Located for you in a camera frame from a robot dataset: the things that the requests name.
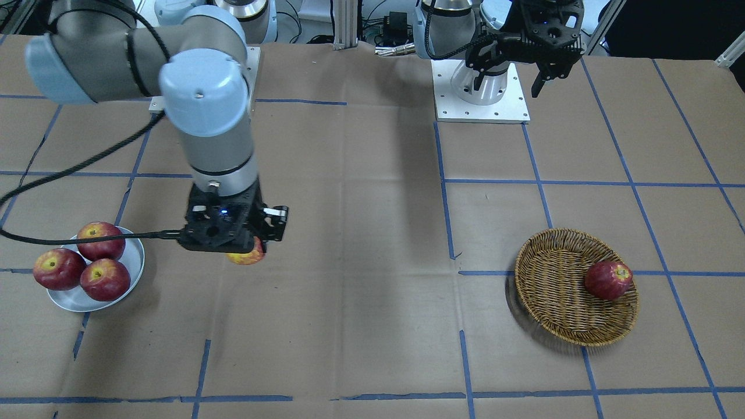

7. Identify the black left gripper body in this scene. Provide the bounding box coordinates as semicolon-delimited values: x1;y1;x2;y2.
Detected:
465;1;585;82

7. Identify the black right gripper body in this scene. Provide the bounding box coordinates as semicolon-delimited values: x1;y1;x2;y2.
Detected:
178;182;289;254

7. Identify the yellow red striped apple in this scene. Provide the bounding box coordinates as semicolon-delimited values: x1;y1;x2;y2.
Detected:
225;236;265;266

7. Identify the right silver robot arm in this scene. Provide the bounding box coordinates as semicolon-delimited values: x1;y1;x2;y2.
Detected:
2;1;289;254

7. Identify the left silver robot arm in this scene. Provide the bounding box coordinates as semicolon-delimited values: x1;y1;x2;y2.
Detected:
413;1;585;105

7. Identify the red apple on plate back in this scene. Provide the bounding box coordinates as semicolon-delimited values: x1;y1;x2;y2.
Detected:
76;222;126;261

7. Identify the red apple on plate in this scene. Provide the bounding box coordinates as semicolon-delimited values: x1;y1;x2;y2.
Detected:
32;247;86;291
76;222;126;261
80;259;131;301

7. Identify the red apple on plate front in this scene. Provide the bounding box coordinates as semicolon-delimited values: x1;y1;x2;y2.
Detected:
80;259;131;301

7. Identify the light grey plate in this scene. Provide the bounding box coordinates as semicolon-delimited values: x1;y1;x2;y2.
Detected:
46;238;146;313

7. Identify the brown wicker basket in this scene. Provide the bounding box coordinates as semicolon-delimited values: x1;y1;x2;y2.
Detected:
513;228;640;347

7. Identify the dark red apple in basket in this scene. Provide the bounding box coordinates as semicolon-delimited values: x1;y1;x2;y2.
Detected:
584;261;633;301

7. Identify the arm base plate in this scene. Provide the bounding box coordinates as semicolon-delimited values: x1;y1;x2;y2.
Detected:
148;45;261;117
431;59;531;124

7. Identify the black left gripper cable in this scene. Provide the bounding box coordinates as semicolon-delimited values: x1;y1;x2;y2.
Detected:
424;0;501;61

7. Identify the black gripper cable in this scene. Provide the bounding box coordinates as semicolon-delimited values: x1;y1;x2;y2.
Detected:
0;0;187;245
424;0;501;61

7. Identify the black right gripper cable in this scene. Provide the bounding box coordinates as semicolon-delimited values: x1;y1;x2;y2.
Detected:
0;0;187;245

